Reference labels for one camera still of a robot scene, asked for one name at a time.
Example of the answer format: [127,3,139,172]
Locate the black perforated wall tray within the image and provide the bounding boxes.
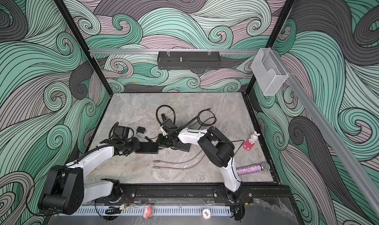
[157,51,221,72]

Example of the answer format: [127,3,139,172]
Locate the round white pink object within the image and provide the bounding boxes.
[202,209,211,220]

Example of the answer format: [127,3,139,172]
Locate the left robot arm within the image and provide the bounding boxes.
[38,123,141,215]

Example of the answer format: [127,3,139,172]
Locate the glittery purple microphone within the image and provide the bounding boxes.
[236,162,270,176]

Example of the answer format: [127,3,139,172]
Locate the pink bunny figurine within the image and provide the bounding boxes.
[243,131,261,151]

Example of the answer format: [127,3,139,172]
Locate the black adapter with bundled cable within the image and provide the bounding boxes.
[160,113,167,125]

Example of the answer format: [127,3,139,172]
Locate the clear acrylic wall box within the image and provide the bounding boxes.
[251,48,288,96]

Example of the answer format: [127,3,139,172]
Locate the small black power adapter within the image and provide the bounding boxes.
[136,126,158,142]

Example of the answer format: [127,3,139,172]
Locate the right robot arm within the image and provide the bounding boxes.
[156,104,242,203]

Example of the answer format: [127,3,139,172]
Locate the pink toy on duct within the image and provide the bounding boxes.
[143,204,153,221]

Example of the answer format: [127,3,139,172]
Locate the white slotted cable duct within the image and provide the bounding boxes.
[73,205,232,218]

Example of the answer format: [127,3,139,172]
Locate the grey ethernet cable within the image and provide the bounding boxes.
[152,153,206,170]
[152,149,205,165]

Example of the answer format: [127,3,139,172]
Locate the coiled black cable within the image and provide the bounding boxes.
[192,107,217,131]

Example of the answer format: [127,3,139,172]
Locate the small black ribbed switch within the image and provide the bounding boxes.
[135,142,159,154]

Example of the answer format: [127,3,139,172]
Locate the large black network switch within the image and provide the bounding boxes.
[171,142,191,153]

